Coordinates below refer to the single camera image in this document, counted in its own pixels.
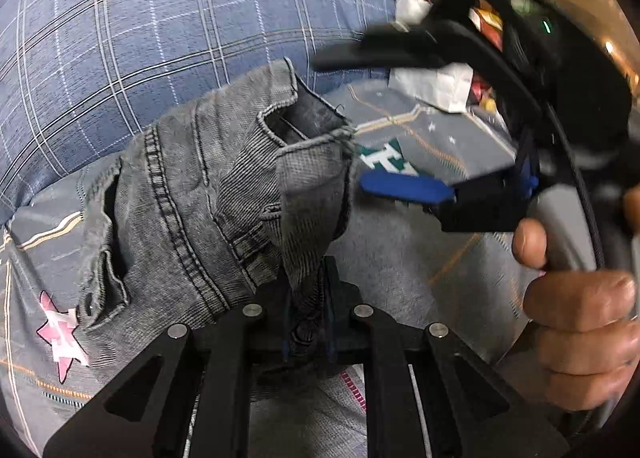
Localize grey denim pants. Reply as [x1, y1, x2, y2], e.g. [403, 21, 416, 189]
[78, 59, 352, 382]

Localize right hand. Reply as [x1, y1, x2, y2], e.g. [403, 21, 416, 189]
[509, 218, 639, 412]

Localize grey patterned bed sheet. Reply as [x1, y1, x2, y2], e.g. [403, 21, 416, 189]
[1, 80, 532, 452]

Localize blue plaid pillow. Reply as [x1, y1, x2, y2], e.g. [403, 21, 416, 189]
[1, 0, 395, 218]

